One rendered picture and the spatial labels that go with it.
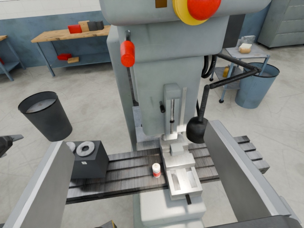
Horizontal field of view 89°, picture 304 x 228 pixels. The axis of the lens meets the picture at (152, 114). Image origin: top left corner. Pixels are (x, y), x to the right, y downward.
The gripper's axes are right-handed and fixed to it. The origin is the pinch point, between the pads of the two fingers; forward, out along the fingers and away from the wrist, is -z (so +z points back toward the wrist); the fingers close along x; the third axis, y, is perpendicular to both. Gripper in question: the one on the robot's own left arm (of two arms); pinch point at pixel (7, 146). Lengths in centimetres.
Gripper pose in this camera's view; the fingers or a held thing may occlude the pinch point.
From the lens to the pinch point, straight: 89.6
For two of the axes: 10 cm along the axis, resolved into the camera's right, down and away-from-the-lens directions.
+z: 0.0, 0.2, -10.0
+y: -7.1, -7.1, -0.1
